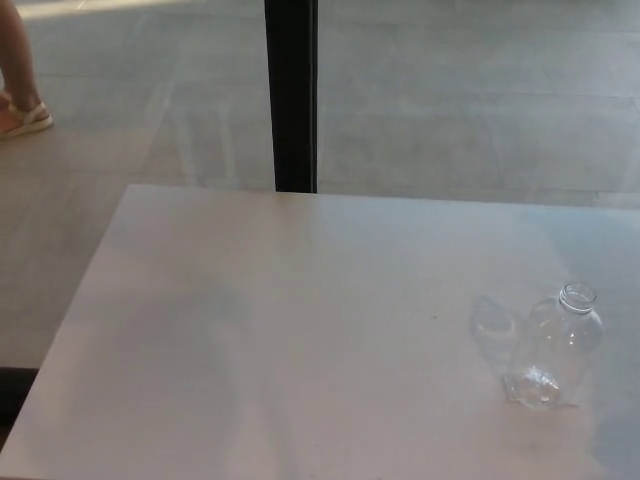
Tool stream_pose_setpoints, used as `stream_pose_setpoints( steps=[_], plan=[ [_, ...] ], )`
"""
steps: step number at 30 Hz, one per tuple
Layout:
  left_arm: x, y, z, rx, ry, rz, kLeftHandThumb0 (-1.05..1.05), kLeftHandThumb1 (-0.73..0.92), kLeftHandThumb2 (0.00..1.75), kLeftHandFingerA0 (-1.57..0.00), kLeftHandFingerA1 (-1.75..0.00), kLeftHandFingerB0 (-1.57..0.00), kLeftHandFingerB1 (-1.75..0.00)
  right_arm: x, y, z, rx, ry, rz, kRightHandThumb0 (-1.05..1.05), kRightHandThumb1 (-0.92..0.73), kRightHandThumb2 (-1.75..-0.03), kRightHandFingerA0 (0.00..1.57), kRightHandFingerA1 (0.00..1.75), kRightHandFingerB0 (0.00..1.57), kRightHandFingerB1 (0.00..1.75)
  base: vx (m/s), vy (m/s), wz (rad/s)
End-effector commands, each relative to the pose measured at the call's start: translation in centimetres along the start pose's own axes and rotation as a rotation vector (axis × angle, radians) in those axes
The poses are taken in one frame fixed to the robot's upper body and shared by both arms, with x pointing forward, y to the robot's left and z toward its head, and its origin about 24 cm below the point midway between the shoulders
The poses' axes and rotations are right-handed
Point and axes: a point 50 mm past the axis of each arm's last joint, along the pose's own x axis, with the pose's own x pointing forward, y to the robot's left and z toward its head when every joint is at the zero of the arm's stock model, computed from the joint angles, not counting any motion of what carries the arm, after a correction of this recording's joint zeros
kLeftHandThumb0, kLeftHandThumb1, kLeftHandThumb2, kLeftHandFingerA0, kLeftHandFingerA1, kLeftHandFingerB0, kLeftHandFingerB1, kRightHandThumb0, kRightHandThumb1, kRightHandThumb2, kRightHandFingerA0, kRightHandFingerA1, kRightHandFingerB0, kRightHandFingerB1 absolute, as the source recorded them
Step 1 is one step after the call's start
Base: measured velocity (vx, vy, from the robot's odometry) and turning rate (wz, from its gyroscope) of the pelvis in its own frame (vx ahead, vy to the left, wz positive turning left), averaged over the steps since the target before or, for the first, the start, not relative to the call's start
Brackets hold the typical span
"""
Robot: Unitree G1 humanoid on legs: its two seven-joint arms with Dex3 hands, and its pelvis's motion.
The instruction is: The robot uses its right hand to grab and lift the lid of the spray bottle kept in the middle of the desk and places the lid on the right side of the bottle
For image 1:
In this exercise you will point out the clear plastic spray bottle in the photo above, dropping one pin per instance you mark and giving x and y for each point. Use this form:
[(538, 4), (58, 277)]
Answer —
[(555, 345)]

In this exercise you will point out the person's bare leg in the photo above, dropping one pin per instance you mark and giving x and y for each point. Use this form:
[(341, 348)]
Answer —
[(17, 60)]

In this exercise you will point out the black window frame post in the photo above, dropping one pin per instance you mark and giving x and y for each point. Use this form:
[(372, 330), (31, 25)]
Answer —
[(291, 95)]

